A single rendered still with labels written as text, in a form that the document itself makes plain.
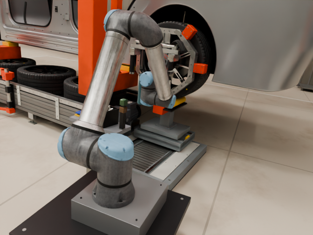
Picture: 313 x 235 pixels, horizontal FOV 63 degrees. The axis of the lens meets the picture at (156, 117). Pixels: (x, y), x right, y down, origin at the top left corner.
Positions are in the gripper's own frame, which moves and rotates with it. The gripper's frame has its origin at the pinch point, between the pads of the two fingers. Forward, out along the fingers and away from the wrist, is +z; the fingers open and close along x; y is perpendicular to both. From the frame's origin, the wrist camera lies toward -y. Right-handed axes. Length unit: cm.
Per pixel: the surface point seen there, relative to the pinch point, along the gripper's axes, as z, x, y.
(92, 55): -18, -60, -3
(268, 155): 93, 77, 83
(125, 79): 26, -60, 21
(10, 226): -109, -36, 83
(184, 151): 27, 11, 75
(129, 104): 13, -44, 40
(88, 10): -19, -65, -36
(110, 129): -47, -17, 38
